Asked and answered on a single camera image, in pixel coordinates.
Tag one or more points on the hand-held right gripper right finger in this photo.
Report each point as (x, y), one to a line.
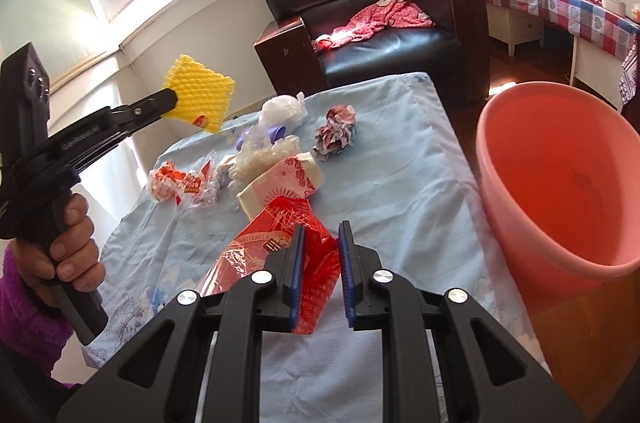
(346, 283)

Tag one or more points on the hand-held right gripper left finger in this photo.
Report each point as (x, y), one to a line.
(298, 283)

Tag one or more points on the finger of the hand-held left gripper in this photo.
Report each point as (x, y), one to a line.
(150, 103)

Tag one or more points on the yellow foam fruit net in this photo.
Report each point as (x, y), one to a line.
(200, 88)

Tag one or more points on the red snack bag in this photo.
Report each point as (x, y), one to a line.
(270, 223)

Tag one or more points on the orange and white wrapper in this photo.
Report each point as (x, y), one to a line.
(170, 183)

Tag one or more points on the purple face mask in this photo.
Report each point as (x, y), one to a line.
(275, 133)

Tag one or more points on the pink plastic basin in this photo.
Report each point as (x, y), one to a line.
(550, 178)

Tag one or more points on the person's left forearm purple sleeve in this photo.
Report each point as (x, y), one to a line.
(25, 328)

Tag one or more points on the person's left hand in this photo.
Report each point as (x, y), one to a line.
(75, 253)

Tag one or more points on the light blue cloth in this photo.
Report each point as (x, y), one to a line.
(400, 203)

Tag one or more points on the clear wrapper with orange print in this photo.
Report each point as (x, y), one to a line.
(210, 180)

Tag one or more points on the cream packet with red print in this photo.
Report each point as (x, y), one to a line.
(280, 183)

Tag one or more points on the white foam net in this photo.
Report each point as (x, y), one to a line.
(257, 160)

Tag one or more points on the crumpled white plastic bag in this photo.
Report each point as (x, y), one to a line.
(280, 110)

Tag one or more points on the crumpled patterned paper ball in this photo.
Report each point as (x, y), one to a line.
(335, 133)

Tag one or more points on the pink patterned garment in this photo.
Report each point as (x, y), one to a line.
(380, 20)

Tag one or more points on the white desk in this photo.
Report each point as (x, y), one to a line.
(515, 25)

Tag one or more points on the checkered cloth covered table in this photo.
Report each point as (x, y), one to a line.
(550, 0)

